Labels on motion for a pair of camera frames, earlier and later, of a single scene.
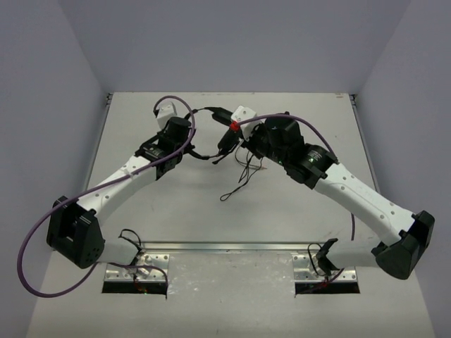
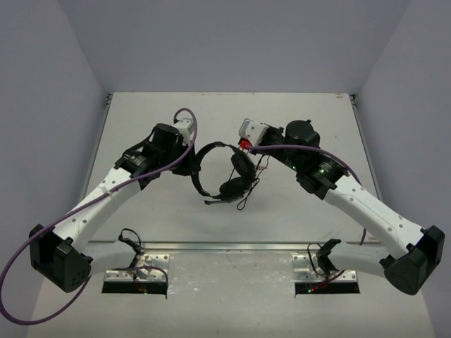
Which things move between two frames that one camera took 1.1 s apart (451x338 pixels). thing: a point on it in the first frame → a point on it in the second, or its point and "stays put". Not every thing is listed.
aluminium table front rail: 231,246 stays put
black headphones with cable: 229,139 → 243,171
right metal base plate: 305,270 stays put
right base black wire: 308,248 stays put
